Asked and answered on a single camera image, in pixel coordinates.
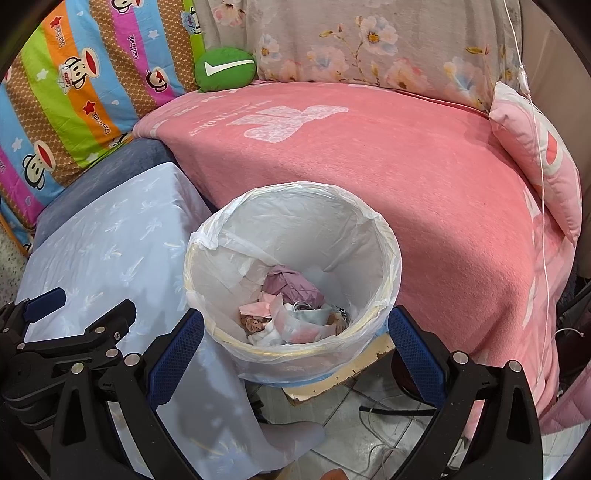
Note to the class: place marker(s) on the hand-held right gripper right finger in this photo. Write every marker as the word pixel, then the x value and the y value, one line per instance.
pixel 415 355

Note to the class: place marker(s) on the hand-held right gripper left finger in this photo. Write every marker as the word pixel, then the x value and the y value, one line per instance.
pixel 175 355

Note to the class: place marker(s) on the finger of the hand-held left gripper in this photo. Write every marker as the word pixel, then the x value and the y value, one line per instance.
pixel 44 302
pixel 111 318

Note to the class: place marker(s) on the brown scrunchie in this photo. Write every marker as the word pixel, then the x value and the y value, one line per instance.
pixel 251 324

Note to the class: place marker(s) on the black and white patterned scrunchie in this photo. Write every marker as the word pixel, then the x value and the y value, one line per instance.
pixel 342 316

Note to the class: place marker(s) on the pink paper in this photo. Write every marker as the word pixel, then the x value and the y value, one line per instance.
pixel 265 304

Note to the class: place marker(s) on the wooden stool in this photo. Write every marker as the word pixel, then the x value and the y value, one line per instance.
pixel 341 371

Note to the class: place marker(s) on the light blue palm-print tablecloth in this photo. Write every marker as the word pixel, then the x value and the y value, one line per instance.
pixel 115 230

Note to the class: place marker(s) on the blue velvet cushion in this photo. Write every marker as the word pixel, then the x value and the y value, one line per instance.
pixel 106 170

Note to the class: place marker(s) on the pink quilted cloth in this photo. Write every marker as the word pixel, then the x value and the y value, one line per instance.
pixel 568 401

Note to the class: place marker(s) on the pink blanket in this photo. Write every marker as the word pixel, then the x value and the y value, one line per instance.
pixel 392 175

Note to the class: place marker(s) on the striped monkey cartoon pillow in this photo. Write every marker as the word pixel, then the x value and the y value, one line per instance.
pixel 69 92

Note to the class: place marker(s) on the pink pillow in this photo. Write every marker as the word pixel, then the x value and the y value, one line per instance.
pixel 517 124

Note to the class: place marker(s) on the green cushion with white mark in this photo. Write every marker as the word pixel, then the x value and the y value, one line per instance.
pixel 226 82

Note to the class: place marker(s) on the beige floral cloth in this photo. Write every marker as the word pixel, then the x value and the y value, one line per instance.
pixel 392 46

